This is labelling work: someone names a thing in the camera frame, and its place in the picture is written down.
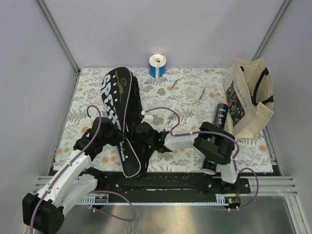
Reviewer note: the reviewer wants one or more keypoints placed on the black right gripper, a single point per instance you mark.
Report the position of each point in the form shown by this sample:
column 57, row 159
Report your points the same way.
column 136, row 139

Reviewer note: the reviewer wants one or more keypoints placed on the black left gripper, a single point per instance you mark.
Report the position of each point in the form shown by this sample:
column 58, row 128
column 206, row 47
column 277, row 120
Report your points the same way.
column 120, row 135

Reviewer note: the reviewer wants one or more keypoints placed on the black sport racket cover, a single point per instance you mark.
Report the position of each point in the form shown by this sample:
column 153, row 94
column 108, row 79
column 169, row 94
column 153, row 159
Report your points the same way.
column 120, row 95

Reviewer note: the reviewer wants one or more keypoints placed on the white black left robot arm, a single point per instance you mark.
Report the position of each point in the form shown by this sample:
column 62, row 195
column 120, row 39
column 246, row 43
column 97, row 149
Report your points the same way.
column 46, row 210

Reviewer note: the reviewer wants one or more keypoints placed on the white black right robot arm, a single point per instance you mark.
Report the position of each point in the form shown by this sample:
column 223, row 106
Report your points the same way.
column 214, row 143

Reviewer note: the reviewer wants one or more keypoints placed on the white unstrung badminton racket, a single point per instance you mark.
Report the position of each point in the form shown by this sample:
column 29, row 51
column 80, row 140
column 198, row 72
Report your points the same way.
column 188, row 89

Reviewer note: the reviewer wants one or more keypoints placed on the floral patterned table mat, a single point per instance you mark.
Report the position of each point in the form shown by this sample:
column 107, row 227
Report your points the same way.
column 156, row 92

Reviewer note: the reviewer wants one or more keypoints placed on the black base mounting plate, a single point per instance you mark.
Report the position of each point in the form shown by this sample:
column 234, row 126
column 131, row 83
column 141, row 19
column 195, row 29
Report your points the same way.
column 164, row 182

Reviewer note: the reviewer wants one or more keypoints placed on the blue white tape roll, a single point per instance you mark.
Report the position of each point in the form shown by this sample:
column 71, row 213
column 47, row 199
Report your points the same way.
column 157, row 65

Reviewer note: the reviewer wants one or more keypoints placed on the beige canvas tote bag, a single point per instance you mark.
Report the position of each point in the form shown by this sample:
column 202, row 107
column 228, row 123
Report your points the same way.
column 248, row 92

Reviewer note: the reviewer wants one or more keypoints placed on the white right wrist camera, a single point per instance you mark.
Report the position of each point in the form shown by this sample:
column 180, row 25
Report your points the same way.
column 147, row 117

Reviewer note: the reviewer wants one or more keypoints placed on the aluminium frame rail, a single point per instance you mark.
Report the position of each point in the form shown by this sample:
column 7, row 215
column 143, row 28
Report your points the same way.
column 262, row 185

